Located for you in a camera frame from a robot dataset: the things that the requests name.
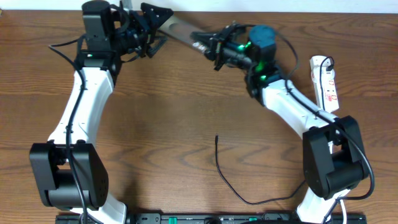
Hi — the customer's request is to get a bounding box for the white power strip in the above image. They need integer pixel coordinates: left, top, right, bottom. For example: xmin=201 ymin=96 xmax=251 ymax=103
xmin=311 ymin=66 xmax=339 ymax=113

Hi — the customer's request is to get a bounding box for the white power strip cord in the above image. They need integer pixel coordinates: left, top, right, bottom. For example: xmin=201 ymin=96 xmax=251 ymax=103
xmin=329 ymin=141 xmax=348 ymax=224

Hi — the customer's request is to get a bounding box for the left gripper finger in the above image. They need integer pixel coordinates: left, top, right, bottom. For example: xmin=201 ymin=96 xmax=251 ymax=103
xmin=146 ymin=35 xmax=168 ymax=58
xmin=141 ymin=2 xmax=174 ymax=31

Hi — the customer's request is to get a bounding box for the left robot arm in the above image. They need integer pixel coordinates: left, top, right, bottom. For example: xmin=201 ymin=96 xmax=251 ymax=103
xmin=29 ymin=1 xmax=173 ymax=223

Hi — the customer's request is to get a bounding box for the Galaxy S25 Ultra smartphone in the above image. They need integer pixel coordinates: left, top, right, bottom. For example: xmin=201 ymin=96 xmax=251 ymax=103
xmin=159 ymin=16 xmax=210 ymax=54

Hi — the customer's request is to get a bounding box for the white USB charger adapter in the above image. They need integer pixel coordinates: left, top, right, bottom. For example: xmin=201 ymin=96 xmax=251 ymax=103
xmin=310 ymin=55 xmax=335 ymax=80

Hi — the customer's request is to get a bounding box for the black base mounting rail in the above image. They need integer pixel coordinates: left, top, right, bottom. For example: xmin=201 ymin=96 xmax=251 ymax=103
xmin=55 ymin=212 xmax=368 ymax=224

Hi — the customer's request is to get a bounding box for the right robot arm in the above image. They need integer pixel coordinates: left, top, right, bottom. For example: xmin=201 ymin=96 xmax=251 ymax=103
xmin=190 ymin=24 xmax=374 ymax=223

